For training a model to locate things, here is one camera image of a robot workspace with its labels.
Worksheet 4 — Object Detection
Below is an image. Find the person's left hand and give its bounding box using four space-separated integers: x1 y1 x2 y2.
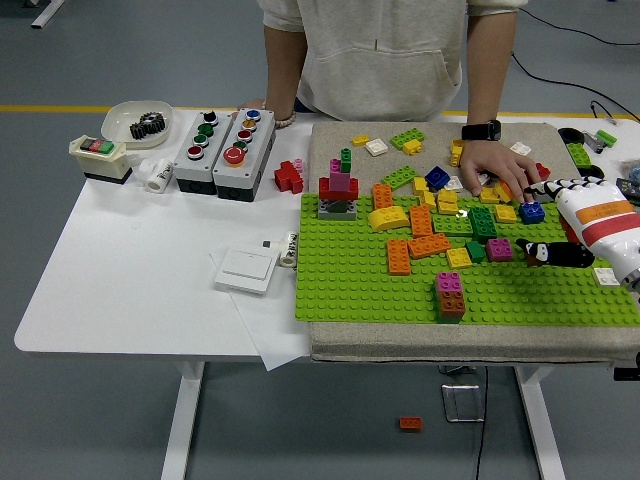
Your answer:
458 141 544 203

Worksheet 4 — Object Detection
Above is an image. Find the person's right hand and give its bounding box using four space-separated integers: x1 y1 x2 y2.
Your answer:
236 96 279 115

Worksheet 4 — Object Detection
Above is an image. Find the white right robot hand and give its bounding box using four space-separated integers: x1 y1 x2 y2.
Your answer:
514 178 640 282

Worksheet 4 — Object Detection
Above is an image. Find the dark green long brick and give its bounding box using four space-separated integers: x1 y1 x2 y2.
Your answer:
468 205 499 244

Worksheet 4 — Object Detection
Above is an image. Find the blue square brick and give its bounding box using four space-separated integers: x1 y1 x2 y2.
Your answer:
518 200 546 225

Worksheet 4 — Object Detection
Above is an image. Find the green studded baseplate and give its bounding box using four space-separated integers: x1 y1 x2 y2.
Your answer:
293 193 640 325

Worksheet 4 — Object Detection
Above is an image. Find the blue brick with circle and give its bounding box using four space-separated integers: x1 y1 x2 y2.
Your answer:
424 165 451 191

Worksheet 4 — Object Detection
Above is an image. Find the lime long brick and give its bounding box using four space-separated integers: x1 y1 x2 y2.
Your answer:
389 128 427 151
432 213 475 238
380 164 420 191

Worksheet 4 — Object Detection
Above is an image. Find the narrow yellow brick stack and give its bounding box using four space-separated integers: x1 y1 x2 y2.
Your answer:
412 177 436 210

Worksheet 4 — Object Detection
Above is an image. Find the red brick cluster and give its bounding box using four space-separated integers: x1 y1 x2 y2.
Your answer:
273 160 305 195

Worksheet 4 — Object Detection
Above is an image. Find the orange long brick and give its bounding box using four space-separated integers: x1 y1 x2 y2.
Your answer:
387 238 414 276
408 204 435 239
407 232 453 260
371 183 396 211

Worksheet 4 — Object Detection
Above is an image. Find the red tower brick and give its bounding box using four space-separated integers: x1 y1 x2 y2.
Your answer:
318 177 360 202

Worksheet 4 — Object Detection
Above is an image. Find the yellow curved brick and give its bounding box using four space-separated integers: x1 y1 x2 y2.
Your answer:
367 205 411 233

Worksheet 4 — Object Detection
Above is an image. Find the grey tower base brick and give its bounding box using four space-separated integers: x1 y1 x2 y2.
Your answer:
317 198 359 222

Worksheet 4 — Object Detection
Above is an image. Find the black wrist watch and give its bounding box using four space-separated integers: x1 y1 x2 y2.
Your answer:
460 119 503 143

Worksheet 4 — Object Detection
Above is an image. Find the grey emergency stop control box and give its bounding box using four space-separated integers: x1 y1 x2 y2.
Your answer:
213 107 277 202

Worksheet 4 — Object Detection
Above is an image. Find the black electronic device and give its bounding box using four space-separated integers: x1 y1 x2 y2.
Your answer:
617 177 640 204

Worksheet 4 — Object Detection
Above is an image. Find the grey four-button control box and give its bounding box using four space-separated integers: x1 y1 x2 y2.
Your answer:
173 110 235 195

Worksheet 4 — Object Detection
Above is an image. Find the lime studded plate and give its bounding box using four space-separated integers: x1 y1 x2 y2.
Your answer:
565 142 593 169

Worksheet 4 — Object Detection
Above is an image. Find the black gear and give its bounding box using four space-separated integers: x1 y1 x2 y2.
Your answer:
129 111 168 140

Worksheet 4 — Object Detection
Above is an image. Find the white pipe fitting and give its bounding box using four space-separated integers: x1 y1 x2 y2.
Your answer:
130 155 175 193

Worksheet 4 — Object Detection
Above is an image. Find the person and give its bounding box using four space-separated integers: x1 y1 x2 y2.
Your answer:
236 0 544 203

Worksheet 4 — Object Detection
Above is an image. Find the white bowl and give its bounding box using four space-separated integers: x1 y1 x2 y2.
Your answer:
101 99 175 150

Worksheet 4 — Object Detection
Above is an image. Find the white labelled tube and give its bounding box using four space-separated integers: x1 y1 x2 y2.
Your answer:
279 230 300 268

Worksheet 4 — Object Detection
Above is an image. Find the white table leg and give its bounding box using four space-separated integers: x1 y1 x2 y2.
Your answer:
514 366 566 480
160 360 206 480

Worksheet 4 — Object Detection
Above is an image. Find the white furniture foot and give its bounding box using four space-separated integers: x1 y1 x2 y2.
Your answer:
30 0 66 29

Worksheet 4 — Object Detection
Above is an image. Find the metal floor plate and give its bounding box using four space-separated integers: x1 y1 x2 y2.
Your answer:
441 383 486 424

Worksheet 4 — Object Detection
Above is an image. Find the white paper sheet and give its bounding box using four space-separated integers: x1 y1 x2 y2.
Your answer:
208 244 312 372

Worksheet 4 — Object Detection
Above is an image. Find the black floor cable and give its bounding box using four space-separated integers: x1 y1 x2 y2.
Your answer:
517 7 640 47
510 49 640 123

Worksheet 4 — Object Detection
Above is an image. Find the cream red-green switch box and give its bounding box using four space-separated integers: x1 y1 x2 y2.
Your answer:
68 134 134 185

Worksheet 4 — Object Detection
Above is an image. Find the white wall switch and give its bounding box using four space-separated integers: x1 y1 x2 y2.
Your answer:
214 247 281 297

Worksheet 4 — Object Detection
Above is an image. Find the black hanging cable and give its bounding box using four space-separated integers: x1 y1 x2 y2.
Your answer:
473 367 490 480

